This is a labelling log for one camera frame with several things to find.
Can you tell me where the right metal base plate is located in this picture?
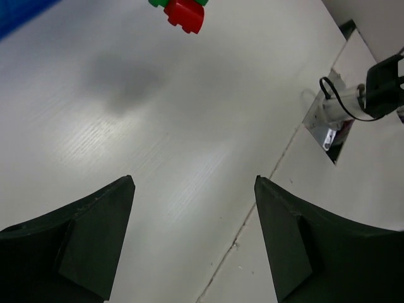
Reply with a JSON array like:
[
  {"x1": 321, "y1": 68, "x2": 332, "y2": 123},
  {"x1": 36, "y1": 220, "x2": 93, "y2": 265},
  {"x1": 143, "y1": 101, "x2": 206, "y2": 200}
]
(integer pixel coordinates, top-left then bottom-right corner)
[{"x1": 303, "y1": 70, "x2": 360, "y2": 163}]

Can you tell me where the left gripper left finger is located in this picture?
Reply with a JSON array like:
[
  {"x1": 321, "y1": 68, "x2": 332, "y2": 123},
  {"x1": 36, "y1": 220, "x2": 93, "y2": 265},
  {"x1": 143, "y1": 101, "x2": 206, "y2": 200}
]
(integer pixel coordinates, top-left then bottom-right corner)
[{"x1": 1, "y1": 175, "x2": 135, "y2": 302}]

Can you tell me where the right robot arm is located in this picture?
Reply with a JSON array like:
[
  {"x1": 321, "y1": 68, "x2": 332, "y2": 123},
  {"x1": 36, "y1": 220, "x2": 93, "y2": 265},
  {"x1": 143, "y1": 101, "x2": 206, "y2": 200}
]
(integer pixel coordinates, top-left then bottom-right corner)
[{"x1": 319, "y1": 50, "x2": 403, "y2": 124}]

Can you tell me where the blue plastic sorting bin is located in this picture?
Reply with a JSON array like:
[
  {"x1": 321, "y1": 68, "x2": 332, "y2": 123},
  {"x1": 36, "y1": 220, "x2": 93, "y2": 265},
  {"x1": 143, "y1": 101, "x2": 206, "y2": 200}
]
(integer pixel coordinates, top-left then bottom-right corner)
[{"x1": 0, "y1": 0, "x2": 59, "y2": 40}]

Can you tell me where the small lego block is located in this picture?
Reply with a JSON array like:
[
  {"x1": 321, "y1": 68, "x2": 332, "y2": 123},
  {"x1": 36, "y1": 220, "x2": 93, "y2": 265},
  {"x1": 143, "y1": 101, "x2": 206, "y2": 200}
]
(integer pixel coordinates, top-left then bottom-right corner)
[{"x1": 148, "y1": 0, "x2": 208, "y2": 34}]

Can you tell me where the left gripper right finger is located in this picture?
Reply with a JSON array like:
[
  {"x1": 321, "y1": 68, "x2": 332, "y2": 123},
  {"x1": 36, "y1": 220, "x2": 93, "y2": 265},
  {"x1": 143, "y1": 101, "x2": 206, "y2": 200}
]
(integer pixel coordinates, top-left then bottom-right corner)
[{"x1": 254, "y1": 176, "x2": 403, "y2": 302}]

